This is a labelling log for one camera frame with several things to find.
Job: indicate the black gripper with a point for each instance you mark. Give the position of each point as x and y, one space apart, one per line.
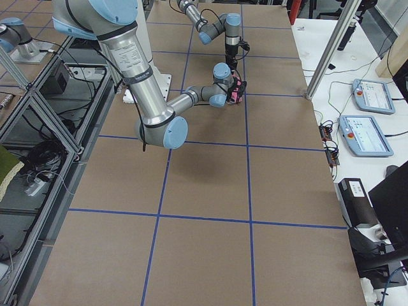
236 89
231 51

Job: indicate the black box with label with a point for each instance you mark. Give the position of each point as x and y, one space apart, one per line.
355 204

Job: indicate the pink towel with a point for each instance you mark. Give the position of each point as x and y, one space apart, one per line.
235 94

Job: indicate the lower teach pendant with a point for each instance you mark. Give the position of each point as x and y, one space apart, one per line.
364 136

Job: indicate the white power strip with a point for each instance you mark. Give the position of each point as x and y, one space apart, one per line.
35 187

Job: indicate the upper teach pendant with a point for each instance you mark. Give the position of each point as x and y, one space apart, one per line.
373 96

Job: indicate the green cloth with fringe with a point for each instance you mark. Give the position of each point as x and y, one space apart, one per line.
10 166

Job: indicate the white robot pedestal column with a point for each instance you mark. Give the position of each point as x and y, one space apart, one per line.
163 80

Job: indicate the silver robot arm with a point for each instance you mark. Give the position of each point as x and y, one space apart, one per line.
228 24
114 25

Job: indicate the teach pendant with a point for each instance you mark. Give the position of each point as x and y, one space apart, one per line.
364 136
373 96

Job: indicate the black monitor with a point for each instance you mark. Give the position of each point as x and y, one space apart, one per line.
389 200

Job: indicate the aluminium frame rack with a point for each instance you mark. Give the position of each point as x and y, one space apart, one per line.
52 134

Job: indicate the black power adapter box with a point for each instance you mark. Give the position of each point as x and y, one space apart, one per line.
56 83

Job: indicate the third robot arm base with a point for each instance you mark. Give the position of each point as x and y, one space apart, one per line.
16 39

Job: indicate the aluminium frame post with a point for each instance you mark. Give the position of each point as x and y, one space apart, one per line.
338 33

